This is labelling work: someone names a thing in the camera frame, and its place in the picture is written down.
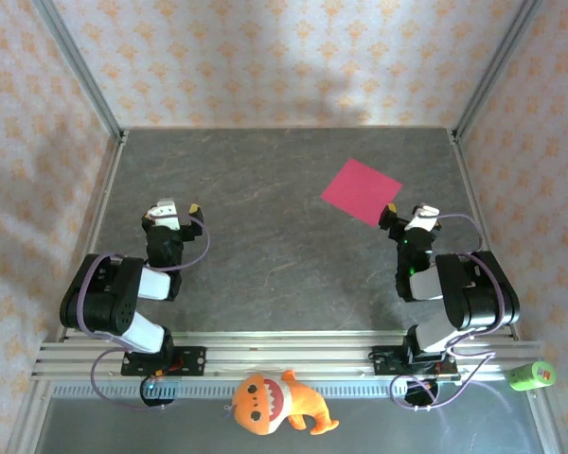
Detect right aluminium table side rail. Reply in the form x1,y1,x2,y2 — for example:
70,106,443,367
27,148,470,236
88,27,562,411
447,130,522,341

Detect black round cable port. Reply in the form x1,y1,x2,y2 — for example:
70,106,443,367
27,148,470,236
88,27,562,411
404,376,440,409
140,376,179,408

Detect aluminium mounting rail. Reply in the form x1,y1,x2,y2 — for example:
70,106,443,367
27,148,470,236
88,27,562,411
30,330,543,382

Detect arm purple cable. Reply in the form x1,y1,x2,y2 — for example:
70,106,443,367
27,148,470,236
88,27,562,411
75,210,212,412
389,212,507,412

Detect orange shark plush toy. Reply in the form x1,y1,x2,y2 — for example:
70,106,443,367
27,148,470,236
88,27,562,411
222,368,341,437

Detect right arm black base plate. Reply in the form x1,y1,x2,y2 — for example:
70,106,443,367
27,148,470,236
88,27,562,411
370,344,460,380

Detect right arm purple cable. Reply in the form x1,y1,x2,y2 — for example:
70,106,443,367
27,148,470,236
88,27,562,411
389,212,507,412

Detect aluminium frame post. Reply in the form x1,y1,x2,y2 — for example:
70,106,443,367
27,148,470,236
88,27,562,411
452,0,543,143
30,0,127,143

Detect left aluminium frame post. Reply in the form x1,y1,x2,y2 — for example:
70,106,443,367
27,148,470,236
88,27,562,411
30,0,127,143

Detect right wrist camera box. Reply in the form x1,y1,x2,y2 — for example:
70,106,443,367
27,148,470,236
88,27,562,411
403,201,441,233

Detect green cylindrical can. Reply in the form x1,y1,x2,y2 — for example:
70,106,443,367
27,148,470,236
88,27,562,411
508,360,559,393

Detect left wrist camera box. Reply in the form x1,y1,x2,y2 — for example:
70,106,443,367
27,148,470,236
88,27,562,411
149,200,178,232

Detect aluminium table side rail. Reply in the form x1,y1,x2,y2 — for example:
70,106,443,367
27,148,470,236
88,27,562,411
56,131,129,342
447,130,522,341

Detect pink cloth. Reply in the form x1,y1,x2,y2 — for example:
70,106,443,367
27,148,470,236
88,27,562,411
320,158,403,227

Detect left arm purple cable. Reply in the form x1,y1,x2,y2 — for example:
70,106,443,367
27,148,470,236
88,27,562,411
75,210,212,412

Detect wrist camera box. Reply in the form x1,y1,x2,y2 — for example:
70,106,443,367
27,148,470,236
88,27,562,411
403,201,441,233
149,200,178,232

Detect right aluminium frame post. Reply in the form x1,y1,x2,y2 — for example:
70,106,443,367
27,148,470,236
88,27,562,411
452,0,543,143

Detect left aluminium table side rail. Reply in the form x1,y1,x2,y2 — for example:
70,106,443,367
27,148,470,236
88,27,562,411
56,131,129,342

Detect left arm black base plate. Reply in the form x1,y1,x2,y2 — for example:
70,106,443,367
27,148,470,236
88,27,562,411
120,346,207,377

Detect grey slotted cable duct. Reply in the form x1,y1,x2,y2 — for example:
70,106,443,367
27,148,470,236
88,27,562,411
49,381,460,399

